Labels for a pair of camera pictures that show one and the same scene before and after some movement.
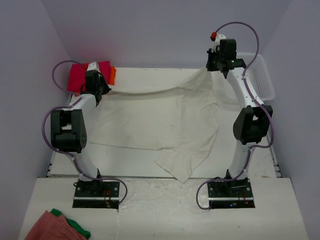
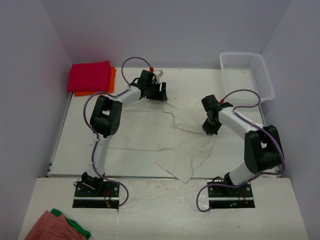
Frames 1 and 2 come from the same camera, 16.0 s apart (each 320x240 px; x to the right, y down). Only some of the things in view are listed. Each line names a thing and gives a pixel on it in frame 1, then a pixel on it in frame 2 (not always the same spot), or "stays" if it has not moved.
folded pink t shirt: x=77 y=77 stays
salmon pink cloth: x=50 y=227 stays
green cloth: x=85 y=233 stays
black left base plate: x=96 y=194 stays
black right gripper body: x=214 y=59 -> x=211 y=127
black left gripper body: x=102 y=86 -> x=153 y=88
